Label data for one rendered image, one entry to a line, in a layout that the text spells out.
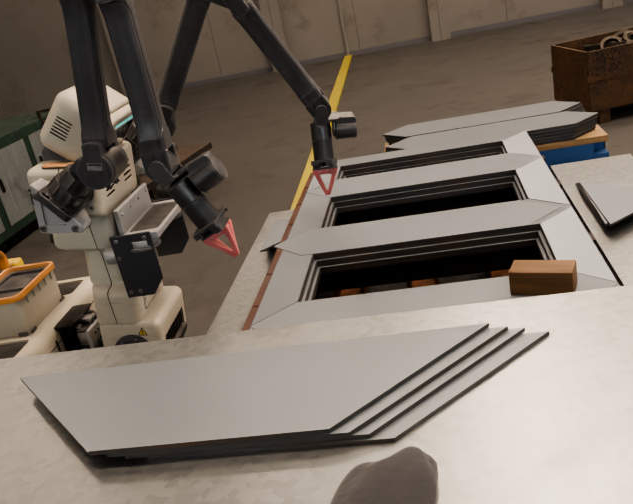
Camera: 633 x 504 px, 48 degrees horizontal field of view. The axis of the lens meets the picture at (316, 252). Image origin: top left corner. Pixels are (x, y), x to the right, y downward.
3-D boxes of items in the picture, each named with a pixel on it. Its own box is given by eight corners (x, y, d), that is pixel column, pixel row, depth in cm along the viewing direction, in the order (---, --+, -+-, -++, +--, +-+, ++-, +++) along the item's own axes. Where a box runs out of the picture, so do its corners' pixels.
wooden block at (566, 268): (577, 282, 141) (576, 259, 139) (574, 296, 136) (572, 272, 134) (515, 281, 146) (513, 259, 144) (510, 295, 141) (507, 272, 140)
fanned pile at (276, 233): (313, 215, 268) (311, 205, 266) (298, 257, 232) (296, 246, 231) (282, 219, 270) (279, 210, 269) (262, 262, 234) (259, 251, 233)
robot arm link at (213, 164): (156, 156, 155) (144, 168, 147) (196, 125, 152) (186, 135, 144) (192, 199, 158) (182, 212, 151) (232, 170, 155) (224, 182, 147)
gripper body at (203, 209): (230, 210, 159) (208, 185, 157) (220, 228, 150) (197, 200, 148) (208, 226, 161) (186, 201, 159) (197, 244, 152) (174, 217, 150)
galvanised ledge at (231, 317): (320, 212, 278) (319, 205, 277) (253, 413, 160) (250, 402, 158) (271, 220, 282) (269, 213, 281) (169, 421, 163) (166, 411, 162)
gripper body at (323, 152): (337, 164, 206) (335, 138, 205) (334, 165, 196) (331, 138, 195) (315, 167, 207) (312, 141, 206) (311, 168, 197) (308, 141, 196)
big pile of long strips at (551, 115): (582, 110, 286) (581, 95, 284) (607, 135, 250) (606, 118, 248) (385, 142, 301) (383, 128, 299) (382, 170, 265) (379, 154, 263)
